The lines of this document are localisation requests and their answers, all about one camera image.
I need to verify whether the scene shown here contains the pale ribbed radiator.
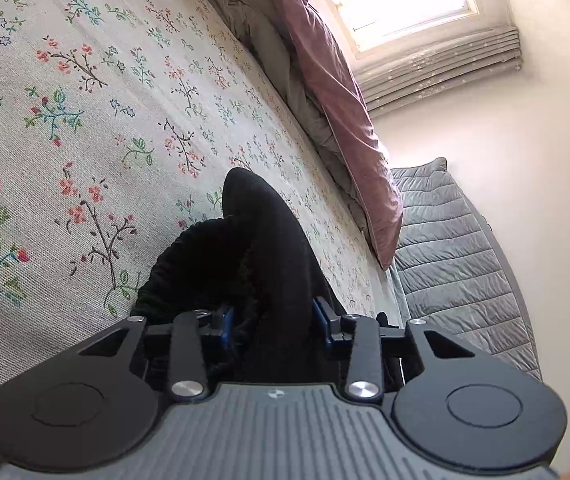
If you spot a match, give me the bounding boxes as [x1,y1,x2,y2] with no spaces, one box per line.
[355,25,524,114]

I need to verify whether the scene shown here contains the grey blanket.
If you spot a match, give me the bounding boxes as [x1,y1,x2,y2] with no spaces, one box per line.
[222,0,381,261]

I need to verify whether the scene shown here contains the bright window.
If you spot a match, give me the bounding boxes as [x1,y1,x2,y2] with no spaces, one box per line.
[315,0,481,54]

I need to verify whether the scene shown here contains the black pants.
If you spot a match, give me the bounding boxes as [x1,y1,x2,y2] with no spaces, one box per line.
[136,167,408,393]

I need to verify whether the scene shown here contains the floral bed sheet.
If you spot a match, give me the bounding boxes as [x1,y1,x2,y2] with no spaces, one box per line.
[0,0,393,478]

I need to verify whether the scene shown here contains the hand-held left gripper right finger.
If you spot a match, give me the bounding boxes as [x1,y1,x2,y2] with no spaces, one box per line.
[314,296,477,401]

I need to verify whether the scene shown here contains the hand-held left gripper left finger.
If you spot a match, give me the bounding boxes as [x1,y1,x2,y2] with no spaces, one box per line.
[79,304,236,401]

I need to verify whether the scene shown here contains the grey quilted cover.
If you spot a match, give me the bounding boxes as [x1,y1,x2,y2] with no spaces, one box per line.
[387,157,544,382]

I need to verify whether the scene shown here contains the pink duvet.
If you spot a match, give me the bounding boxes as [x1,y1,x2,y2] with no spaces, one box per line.
[227,0,404,272]

